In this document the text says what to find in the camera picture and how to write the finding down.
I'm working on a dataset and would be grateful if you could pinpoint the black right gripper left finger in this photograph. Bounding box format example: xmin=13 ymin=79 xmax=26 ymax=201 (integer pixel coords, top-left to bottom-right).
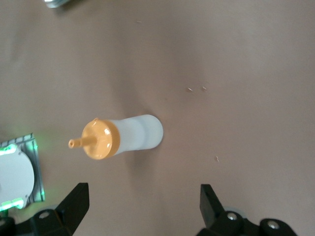
xmin=0 ymin=182 xmax=90 ymax=236

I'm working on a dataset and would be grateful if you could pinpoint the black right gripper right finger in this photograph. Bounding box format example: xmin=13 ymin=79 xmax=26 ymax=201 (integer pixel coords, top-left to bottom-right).
xmin=196 ymin=183 xmax=300 ymax=236

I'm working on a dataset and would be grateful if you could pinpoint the translucent orange-capped sauce bottle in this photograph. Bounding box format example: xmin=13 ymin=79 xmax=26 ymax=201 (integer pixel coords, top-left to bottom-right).
xmin=68 ymin=114 xmax=164 ymax=161

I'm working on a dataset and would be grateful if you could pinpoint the silver digital kitchen scale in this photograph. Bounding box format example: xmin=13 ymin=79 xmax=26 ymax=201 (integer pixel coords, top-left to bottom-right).
xmin=43 ymin=0 xmax=72 ymax=9

